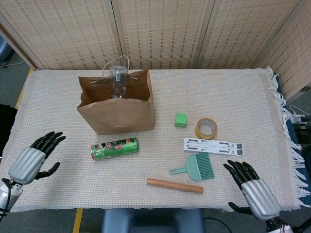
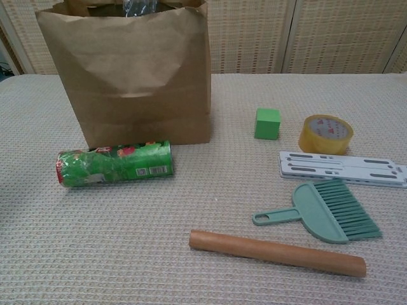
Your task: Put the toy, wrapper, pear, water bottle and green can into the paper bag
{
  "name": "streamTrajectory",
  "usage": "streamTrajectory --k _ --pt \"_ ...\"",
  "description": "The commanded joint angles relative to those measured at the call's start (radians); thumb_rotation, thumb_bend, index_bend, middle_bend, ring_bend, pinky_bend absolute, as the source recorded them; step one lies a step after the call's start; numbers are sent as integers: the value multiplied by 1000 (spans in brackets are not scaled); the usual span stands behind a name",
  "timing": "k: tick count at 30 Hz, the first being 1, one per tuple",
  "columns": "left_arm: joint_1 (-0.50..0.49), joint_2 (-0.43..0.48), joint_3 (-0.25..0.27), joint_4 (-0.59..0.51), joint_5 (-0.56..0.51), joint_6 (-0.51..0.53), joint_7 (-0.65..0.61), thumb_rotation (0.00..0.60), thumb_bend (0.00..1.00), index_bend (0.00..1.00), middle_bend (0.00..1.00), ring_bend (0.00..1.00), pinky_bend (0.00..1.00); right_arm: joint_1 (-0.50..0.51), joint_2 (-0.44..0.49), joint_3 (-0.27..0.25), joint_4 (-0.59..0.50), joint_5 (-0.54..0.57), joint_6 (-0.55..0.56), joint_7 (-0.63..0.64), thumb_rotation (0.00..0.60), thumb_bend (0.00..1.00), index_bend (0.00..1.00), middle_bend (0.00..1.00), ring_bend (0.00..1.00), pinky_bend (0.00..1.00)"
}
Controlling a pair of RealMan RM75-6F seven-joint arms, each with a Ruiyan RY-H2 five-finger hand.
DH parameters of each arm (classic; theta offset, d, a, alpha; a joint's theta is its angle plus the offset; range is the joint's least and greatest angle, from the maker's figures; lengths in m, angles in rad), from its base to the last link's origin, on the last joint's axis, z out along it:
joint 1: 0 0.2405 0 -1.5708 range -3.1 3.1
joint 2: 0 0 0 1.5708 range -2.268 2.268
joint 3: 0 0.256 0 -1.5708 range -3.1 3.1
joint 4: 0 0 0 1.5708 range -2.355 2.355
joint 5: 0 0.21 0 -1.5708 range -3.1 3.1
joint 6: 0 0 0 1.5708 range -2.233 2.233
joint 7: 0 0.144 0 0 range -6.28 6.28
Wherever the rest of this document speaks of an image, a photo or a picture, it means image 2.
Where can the green chip canister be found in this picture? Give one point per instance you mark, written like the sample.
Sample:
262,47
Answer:
127,162

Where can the clear plastic water bottle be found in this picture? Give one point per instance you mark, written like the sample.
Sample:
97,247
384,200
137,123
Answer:
140,7

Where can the green cube block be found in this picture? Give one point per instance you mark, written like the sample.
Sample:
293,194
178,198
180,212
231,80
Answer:
267,125

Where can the brown paper bag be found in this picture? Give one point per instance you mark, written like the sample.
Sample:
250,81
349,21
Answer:
127,79

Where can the green hand brush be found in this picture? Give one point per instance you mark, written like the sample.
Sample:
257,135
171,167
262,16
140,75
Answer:
314,209

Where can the yellowish packing tape roll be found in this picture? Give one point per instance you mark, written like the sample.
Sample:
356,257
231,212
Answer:
318,143

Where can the wooden rolling pin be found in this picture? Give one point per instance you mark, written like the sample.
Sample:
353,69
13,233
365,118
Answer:
270,252

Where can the bamboo folding screen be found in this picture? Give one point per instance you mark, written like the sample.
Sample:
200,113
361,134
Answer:
254,31

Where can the beige woven tablecloth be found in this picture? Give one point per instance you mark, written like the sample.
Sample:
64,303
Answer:
127,270

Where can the white plastic bracket plate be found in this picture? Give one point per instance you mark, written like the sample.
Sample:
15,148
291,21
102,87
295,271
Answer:
334,168

